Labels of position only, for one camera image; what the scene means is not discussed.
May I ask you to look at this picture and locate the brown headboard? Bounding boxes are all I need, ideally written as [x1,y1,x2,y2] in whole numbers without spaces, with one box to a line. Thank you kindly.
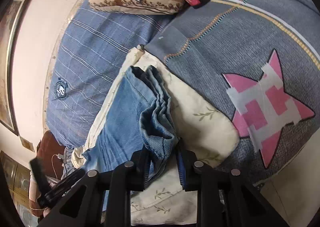
[36,131,65,179]

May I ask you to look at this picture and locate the cream floral quilt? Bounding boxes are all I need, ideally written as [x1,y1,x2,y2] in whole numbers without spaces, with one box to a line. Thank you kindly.
[72,48,239,225]

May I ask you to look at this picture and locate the blue denim jeans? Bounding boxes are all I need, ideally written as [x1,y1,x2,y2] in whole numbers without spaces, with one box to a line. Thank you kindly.
[83,66,178,186]

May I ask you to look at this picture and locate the grey patterned bedsheet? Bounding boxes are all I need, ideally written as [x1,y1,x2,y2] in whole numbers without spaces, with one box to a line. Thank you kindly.
[146,0,319,183]

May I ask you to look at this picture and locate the person left hand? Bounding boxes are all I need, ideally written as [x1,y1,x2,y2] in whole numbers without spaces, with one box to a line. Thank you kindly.
[29,180,50,218]

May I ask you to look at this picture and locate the wooden cabinet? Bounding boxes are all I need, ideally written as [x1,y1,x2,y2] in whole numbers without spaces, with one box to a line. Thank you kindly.
[1,151,38,226]

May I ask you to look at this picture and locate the blue plaid pillow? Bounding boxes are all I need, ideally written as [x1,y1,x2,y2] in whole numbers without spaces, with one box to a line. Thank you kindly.
[46,0,173,148]

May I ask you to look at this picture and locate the small wall picture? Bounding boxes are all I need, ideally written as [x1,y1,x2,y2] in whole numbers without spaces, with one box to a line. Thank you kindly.
[20,136,35,152]

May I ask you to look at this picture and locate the framed horse painting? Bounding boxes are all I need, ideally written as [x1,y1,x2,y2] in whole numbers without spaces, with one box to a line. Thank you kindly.
[1,0,31,135]

